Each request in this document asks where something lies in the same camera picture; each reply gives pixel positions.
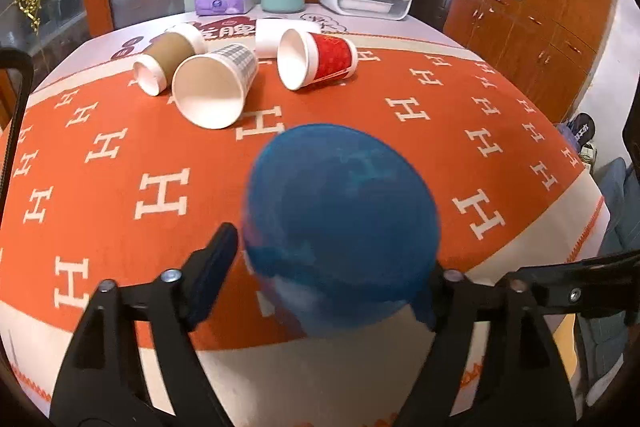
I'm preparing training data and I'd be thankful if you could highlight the blue translucent plastic cup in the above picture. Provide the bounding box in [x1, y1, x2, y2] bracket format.
[242, 124, 440, 336]

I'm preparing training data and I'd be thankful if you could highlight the grey striped paper cup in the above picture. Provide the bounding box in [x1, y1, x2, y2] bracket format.
[171, 43, 258, 130]

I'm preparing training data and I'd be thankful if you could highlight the brown sleeve paper cup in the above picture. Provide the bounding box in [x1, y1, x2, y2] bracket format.
[132, 23, 207, 96]

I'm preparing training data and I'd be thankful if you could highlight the red patterned paper cup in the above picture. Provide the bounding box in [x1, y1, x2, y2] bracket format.
[277, 29, 358, 91]

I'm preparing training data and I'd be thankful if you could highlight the plain white paper cup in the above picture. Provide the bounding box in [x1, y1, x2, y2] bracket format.
[255, 18, 321, 60]

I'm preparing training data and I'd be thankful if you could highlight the white printed tablecloth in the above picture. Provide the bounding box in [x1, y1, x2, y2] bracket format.
[39, 4, 459, 89]

